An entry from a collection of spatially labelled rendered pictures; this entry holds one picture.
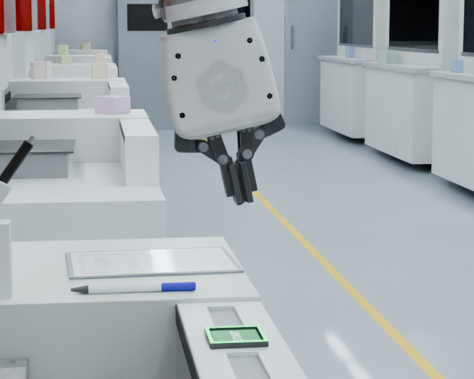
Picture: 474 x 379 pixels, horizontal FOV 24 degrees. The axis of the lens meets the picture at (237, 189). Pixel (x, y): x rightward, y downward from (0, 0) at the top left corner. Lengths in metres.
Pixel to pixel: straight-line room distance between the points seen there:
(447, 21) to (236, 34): 8.45
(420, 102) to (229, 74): 8.49
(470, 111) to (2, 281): 7.00
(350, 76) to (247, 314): 10.52
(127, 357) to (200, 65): 0.38
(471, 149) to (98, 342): 6.96
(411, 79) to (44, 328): 8.41
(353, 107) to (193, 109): 10.61
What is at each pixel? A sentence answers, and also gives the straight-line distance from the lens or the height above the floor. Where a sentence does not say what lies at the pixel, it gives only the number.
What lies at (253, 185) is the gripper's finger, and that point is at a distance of 1.04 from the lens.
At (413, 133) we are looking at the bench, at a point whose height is 0.34.
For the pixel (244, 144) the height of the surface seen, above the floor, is 1.15.
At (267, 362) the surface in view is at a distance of 1.01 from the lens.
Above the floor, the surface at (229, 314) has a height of 0.96.
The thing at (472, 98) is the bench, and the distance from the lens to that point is 8.05.
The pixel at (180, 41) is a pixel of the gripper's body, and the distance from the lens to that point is 1.00.
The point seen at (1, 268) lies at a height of 1.00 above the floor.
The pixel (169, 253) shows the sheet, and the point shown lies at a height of 0.97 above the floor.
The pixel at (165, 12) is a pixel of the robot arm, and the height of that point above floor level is 1.27.
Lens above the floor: 1.26
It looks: 9 degrees down
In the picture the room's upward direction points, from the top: straight up
